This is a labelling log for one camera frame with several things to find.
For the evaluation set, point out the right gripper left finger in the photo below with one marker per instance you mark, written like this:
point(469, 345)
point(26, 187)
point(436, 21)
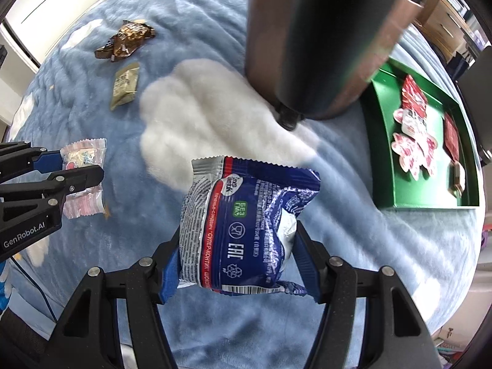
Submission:
point(87, 333)

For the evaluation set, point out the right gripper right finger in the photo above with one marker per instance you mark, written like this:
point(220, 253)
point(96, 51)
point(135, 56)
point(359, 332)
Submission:
point(394, 332)

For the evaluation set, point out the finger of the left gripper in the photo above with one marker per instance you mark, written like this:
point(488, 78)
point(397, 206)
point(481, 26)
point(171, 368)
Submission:
point(57, 185)
point(19, 158)

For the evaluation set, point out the clear pink bear cookie packet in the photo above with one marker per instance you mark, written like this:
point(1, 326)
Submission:
point(83, 162)

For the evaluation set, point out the blue white snack packet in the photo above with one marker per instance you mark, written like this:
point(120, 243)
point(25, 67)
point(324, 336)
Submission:
point(238, 223)

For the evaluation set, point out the pink My Melody snack bag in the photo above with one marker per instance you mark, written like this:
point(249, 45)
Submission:
point(413, 154)

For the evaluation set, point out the dark red Japanese snack packet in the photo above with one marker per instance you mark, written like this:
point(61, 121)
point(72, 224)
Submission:
point(451, 138)

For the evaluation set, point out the orange biscuit snack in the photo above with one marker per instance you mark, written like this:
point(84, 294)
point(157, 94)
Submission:
point(458, 180)

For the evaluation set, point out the red white konjac snack pouch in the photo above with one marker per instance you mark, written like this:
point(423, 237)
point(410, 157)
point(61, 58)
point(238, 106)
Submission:
point(414, 104)

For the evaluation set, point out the olive green small snack packet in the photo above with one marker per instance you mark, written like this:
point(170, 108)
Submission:
point(125, 86)

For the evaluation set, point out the blue cloud pattern blanket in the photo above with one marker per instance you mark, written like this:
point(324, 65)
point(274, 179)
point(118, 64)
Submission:
point(192, 101)

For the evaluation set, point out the white wardrobe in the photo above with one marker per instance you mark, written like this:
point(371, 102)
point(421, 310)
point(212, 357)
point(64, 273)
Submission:
point(39, 24)

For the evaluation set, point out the brown crumpled snack wrapper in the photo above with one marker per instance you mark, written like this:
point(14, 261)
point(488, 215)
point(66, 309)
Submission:
point(128, 39)

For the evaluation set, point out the green shallow box tray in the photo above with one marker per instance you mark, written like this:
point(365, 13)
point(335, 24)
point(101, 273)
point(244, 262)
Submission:
point(392, 187)

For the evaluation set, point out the dark grey chair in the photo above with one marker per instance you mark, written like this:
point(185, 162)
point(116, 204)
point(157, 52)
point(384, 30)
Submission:
point(475, 87)

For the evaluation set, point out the black steel pedal bin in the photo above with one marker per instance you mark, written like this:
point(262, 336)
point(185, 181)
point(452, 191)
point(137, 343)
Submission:
point(314, 58)

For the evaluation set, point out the wooden drawer cabinet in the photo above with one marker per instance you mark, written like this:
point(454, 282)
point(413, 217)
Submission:
point(442, 26)

